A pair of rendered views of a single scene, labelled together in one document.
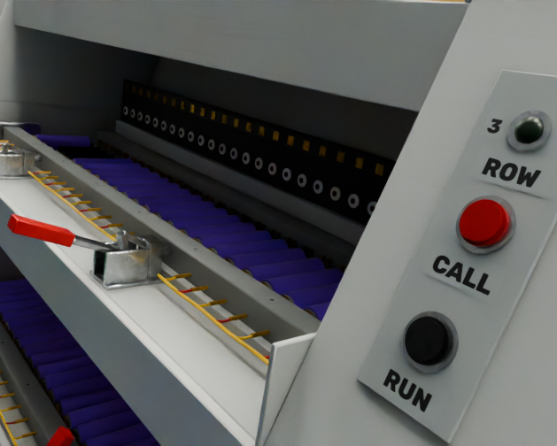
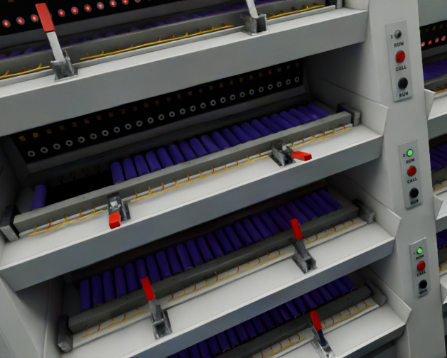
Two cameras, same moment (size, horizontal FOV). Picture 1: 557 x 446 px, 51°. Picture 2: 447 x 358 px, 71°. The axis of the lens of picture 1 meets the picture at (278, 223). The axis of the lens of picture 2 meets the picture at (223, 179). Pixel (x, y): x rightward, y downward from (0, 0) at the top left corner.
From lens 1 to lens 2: 59 cm
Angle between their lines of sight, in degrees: 60
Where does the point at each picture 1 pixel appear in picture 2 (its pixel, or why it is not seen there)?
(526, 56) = (387, 18)
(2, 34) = not seen: outside the picture
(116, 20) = (169, 77)
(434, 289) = (398, 74)
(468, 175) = (392, 49)
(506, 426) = (417, 85)
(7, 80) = not seen: outside the picture
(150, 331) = (325, 152)
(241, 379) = (348, 136)
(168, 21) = (227, 59)
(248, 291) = (318, 124)
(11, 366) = (200, 271)
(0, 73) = not seen: outside the picture
